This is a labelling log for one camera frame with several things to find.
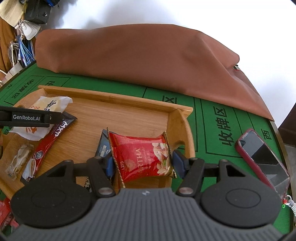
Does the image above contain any clear nougat candy packet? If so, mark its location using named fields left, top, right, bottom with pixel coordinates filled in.
left=5, top=144, right=34, bottom=180

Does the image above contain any white small purse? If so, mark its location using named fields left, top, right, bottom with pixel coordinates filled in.
left=15, top=20, right=41, bottom=40

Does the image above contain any orange hanging coat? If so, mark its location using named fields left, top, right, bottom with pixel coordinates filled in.
left=0, top=19, right=16, bottom=73

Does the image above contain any black coffee stick sachet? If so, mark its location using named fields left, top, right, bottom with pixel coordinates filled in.
left=95, top=129, right=116, bottom=184

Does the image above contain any red pistachio snack packet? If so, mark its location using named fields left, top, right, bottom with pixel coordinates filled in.
left=107, top=131, right=177, bottom=188

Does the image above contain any black hanging bag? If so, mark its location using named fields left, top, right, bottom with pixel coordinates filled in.
left=25, top=0, right=51, bottom=25

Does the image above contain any red wafer bar packet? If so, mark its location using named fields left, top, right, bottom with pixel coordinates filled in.
left=0, top=197, right=19, bottom=231

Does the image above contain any beige hat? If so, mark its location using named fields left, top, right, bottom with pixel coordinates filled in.
left=0, top=0, right=23, bottom=27

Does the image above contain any white paper bag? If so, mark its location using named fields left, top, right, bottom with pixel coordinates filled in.
left=1, top=62, right=23, bottom=87

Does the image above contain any phone charm strap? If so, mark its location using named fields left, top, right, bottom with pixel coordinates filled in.
left=281, top=194, right=296, bottom=218

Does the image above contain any white flower cake packet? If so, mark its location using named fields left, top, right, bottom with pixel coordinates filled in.
left=10, top=96, right=73, bottom=141

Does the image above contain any red cased smartphone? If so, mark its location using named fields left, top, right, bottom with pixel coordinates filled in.
left=235, top=129, right=290, bottom=199

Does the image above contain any red black coffee stick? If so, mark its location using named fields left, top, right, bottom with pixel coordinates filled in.
left=20, top=111, right=77, bottom=185

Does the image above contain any dark wooden door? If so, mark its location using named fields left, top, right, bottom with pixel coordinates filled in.
left=278, top=109, right=296, bottom=146

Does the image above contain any blue striped bag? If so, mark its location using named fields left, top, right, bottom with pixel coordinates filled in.
left=17, top=35, right=35, bottom=67

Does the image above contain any wooden serving tray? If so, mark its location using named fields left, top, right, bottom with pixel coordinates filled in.
left=0, top=84, right=196, bottom=200

